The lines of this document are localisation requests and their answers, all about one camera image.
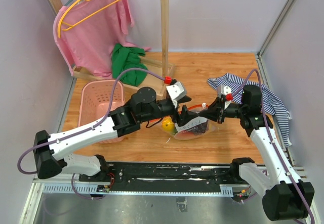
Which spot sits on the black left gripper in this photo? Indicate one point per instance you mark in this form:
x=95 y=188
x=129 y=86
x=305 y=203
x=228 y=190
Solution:
x=185 y=117

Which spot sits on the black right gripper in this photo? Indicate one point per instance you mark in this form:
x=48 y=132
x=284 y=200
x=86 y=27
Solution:
x=213 y=111

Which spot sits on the clear zip top bag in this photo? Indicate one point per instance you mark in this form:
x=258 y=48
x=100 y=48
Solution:
x=192 y=124

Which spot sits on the yellow fake lemon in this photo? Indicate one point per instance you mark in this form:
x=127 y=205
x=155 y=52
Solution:
x=168 y=125

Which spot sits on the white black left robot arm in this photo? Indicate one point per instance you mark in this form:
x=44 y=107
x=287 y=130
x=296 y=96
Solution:
x=54 y=154

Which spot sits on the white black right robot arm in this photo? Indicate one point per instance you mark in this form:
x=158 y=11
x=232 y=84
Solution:
x=284 y=195

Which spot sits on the dark purple fake grapes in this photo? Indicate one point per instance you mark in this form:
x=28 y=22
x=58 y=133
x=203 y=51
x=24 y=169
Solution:
x=200 y=129

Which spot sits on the fake watermelon slice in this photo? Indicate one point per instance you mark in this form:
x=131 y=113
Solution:
x=186 y=135

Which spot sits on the blue white striped cloth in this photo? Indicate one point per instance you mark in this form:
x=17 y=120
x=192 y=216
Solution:
x=273 y=105

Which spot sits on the green cloth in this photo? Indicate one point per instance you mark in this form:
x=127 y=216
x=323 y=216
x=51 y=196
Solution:
x=124 y=58

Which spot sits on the pink plastic basket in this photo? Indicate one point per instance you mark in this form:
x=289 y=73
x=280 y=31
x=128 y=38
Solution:
x=96 y=97

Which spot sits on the pink shirt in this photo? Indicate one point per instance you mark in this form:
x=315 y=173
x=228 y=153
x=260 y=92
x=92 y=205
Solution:
x=91 y=46

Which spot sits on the yellow clothes hanger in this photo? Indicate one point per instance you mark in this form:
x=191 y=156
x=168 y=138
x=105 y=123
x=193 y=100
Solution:
x=95 y=12

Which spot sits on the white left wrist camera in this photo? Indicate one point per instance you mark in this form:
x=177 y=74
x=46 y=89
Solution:
x=176 y=91

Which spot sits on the aluminium frame post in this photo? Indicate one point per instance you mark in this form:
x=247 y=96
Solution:
x=279 y=21

